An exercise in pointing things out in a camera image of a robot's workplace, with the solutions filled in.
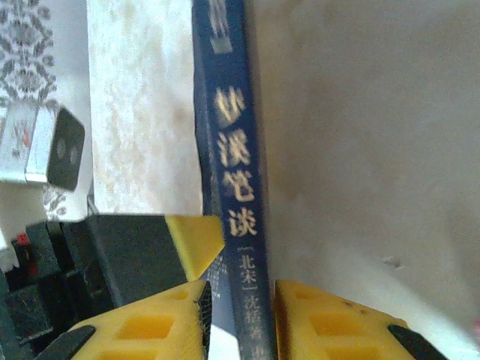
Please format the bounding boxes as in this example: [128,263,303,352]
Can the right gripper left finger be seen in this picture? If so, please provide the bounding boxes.
[37,279,214,360]

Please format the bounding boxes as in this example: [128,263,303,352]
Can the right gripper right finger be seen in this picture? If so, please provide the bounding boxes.
[273,279,448,360]

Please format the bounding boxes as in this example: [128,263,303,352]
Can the navy book with printed text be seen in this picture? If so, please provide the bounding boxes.
[190,0,277,360]

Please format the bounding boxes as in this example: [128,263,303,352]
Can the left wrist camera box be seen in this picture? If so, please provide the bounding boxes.
[0,101,87,193]

